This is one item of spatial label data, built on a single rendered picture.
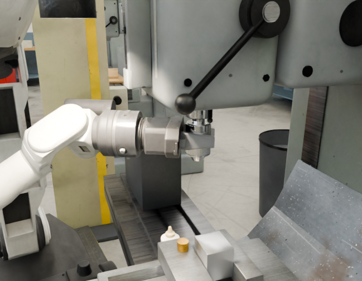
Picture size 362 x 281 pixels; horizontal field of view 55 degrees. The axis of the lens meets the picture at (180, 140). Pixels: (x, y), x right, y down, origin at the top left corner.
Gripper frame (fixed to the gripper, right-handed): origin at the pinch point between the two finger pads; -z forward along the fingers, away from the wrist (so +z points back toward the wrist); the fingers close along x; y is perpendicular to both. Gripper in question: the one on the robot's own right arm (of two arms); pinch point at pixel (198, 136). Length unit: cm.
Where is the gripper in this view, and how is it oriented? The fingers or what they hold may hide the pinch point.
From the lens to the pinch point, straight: 65.0
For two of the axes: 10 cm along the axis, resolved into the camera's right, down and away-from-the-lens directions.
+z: -10.0, -0.4, 0.8
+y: -0.1, 9.5, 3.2
